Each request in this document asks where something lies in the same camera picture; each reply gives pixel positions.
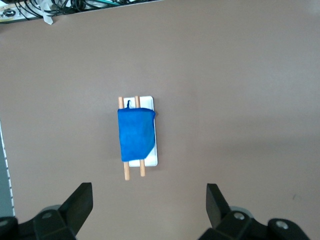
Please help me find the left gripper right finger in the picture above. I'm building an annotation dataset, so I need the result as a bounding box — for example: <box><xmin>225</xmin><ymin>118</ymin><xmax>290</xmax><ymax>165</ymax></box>
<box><xmin>196</xmin><ymin>183</ymin><xmax>311</xmax><ymax>240</ymax></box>

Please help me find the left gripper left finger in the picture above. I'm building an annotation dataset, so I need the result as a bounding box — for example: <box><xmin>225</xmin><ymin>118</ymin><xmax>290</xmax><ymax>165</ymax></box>
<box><xmin>0</xmin><ymin>182</ymin><xmax>94</xmax><ymax>240</ymax></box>

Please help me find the blue microfiber towel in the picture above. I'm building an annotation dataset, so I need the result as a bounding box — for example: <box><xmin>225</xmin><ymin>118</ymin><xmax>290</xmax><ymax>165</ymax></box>
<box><xmin>117</xmin><ymin>99</ymin><xmax>158</xmax><ymax>163</ymax></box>

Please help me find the wooden rack rod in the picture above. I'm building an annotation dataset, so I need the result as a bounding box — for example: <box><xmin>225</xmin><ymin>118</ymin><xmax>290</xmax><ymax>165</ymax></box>
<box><xmin>134</xmin><ymin>95</ymin><xmax>147</xmax><ymax>178</ymax></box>
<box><xmin>117</xmin><ymin>96</ymin><xmax>131</xmax><ymax>182</ymax></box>

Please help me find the white tape strip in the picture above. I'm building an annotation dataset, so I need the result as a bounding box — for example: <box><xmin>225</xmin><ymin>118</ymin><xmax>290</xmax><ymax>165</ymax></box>
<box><xmin>40</xmin><ymin>0</ymin><xmax>55</xmax><ymax>26</ymax></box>

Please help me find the white power strip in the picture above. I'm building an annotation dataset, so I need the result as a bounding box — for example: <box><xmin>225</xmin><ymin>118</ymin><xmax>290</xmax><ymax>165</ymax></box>
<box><xmin>0</xmin><ymin>4</ymin><xmax>21</xmax><ymax>25</ymax></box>

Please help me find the white rack base plate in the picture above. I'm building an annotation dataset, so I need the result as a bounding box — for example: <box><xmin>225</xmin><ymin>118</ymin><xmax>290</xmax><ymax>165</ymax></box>
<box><xmin>124</xmin><ymin>95</ymin><xmax>160</xmax><ymax>168</ymax></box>

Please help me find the black cable bundle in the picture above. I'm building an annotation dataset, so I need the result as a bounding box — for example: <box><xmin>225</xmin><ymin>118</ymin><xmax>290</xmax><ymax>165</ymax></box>
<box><xmin>0</xmin><ymin>0</ymin><xmax>156</xmax><ymax>21</ymax></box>

